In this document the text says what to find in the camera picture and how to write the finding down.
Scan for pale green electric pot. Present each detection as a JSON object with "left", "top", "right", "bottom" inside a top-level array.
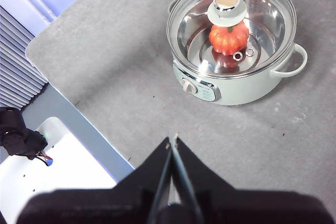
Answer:
[{"left": 166, "top": 0, "right": 308, "bottom": 106}]

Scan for blue-grey frame bar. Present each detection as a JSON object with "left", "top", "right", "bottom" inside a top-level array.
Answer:
[{"left": 21, "top": 84, "right": 136, "bottom": 183}]

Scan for ribbed grey panel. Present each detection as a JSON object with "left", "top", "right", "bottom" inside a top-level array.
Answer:
[{"left": 0, "top": 5, "right": 49, "bottom": 109}]

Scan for red and blue wires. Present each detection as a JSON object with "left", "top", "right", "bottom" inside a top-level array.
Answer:
[{"left": 33, "top": 154, "right": 54, "bottom": 166}]

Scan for orange toy pumpkin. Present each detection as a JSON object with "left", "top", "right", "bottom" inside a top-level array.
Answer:
[{"left": 208, "top": 21, "right": 249, "bottom": 56}]

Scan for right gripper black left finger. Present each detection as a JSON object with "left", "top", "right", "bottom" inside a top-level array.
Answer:
[{"left": 15, "top": 136, "right": 173, "bottom": 224}]

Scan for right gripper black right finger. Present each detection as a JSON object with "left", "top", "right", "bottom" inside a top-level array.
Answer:
[{"left": 172, "top": 134, "right": 336, "bottom": 224}]

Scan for glass lid with green knob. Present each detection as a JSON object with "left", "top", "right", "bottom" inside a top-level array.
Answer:
[{"left": 166, "top": 0, "right": 298, "bottom": 76}]

